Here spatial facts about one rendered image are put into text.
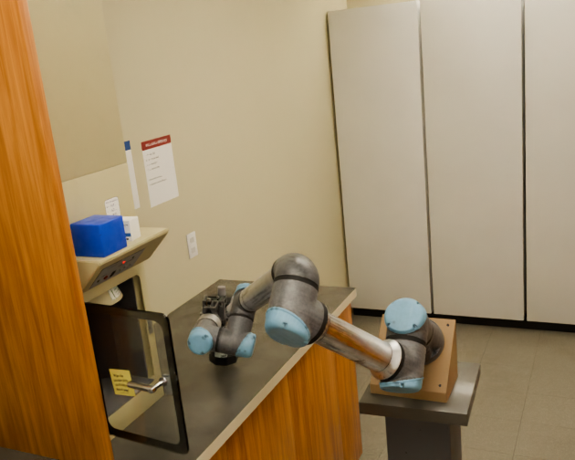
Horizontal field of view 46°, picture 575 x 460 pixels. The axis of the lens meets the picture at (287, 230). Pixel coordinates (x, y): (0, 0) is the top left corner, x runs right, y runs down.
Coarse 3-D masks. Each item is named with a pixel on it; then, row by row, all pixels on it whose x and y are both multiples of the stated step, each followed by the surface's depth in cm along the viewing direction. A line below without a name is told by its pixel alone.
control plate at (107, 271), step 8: (144, 248) 195; (128, 256) 188; (136, 256) 195; (112, 264) 182; (120, 264) 188; (128, 264) 194; (104, 272) 182; (120, 272) 194; (96, 280) 182; (104, 280) 188
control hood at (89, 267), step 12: (144, 228) 204; (156, 228) 202; (144, 240) 191; (156, 240) 199; (120, 252) 182; (132, 252) 189; (144, 252) 198; (84, 264) 176; (96, 264) 175; (108, 264) 179; (84, 276) 177; (96, 276) 179; (84, 288) 179
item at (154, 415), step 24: (96, 312) 179; (120, 312) 174; (144, 312) 170; (96, 336) 182; (120, 336) 177; (144, 336) 172; (168, 336) 168; (96, 360) 185; (120, 360) 180; (144, 360) 175; (168, 360) 170; (168, 384) 173; (120, 408) 185; (144, 408) 180; (168, 408) 175; (120, 432) 188; (144, 432) 183; (168, 432) 178
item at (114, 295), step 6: (114, 288) 202; (102, 294) 198; (108, 294) 199; (114, 294) 201; (120, 294) 204; (90, 300) 196; (96, 300) 196; (102, 300) 197; (108, 300) 198; (114, 300) 200
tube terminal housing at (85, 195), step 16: (80, 176) 184; (96, 176) 189; (112, 176) 195; (128, 176) 202; (64, 192) 178; (80, 192) 184; (96, 192) 189; (112, 192) 196; (128, 192) 202; (80, 208) 184; (96, 208) 189; (128, 208) 202; (128, 272) 203; (144, 272) 210; (96, 288) 190; (144, 288) 210; (144, 304) 210
